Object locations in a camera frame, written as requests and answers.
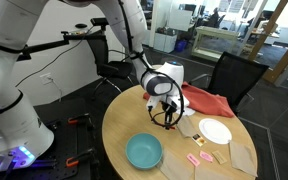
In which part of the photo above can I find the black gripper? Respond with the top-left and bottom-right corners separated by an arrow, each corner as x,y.
159,94 -> 182,129

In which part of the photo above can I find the teal plastic bowl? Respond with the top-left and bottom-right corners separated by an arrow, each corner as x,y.
124,132 -> 164,171

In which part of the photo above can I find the black and yellow packet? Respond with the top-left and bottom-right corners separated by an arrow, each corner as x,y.
192,133 -> 207,148

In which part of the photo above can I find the pink sweetener packet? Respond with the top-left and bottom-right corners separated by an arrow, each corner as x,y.
186,152 -> 201,168
199,150 -> 214,164

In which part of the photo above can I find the red fleece cloth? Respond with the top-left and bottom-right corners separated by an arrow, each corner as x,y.
143,82 -> 236,118

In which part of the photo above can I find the small brown packet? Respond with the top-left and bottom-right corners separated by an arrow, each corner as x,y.
211,150 -> 228,165

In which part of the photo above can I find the blue bin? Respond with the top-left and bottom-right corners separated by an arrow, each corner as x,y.
174,39 -> 188,53

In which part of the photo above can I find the white low cabinet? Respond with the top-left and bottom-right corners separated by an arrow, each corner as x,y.
153,32 -> 178,54

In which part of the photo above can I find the black mesh office chair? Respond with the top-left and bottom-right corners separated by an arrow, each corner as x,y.
188,50 -> 270,116

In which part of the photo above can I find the beige cloth napkin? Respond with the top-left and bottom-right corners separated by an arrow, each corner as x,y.
228,139 -> 258,178

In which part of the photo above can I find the pale wooden console table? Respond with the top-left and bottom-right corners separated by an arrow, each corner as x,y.
191,25 -> 242,63

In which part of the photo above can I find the black perforated mounting board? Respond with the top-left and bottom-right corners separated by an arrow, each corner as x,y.
30,111 -> 100,180

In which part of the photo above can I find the seated background person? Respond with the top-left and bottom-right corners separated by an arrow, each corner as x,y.
207,7 -> 220,28

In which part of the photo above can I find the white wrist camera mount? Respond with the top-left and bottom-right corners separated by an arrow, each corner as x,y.
145,96 -> 162,113

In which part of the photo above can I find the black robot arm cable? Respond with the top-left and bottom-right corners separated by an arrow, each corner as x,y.
117,0 -> 186,130

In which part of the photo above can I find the orange handled bar clamp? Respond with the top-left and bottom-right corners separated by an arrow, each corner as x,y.
67,113 -> 92,130
65,148 -> 97,168

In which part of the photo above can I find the black exterior camera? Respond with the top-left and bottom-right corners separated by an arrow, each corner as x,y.
90,17 -> 110,28

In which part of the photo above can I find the thin black hanging cable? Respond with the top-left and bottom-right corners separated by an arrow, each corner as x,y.
14,28 -> 96,88

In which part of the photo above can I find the white wall outlet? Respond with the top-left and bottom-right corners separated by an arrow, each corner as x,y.
38,72 -> 54,86

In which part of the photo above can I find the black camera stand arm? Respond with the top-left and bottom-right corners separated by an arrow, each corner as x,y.
17,28 -> 108,63

